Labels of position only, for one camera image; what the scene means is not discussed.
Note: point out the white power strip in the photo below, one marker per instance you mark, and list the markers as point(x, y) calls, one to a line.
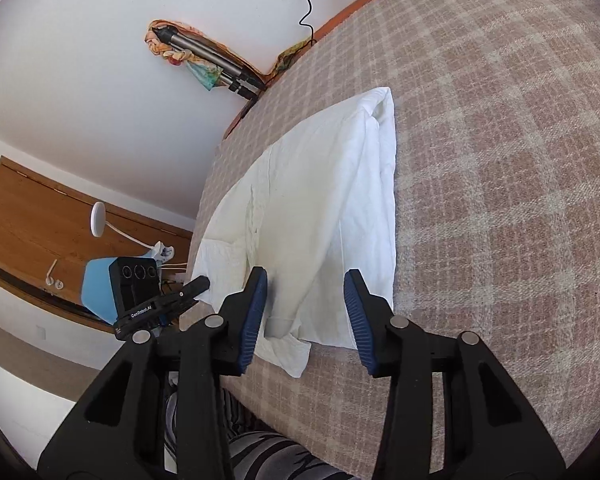
point(165, 252)

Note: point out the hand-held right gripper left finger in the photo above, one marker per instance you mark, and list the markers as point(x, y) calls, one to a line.
point(252, 310)

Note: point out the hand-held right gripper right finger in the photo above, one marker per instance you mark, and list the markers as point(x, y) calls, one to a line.
point(355, 310)

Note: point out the wooden door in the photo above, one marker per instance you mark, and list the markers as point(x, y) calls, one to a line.
point(40, 210)

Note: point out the silver folded tripod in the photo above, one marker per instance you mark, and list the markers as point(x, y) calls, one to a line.
point(215, 60)

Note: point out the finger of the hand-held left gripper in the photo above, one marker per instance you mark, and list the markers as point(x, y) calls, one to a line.
point(196, 290)

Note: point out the person's striped pants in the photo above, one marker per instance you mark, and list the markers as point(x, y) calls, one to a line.
point(270, 455)

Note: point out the colourful patterned scarf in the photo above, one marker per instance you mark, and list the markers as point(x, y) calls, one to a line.
point(200, 72)

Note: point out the white desk lamp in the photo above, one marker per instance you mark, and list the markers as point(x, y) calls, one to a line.
point(97, 217)

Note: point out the beige plaid blanket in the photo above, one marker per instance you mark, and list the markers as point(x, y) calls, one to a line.
point(480, 160)

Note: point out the white shirt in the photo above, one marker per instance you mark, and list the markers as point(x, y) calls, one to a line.
point(320, 185)

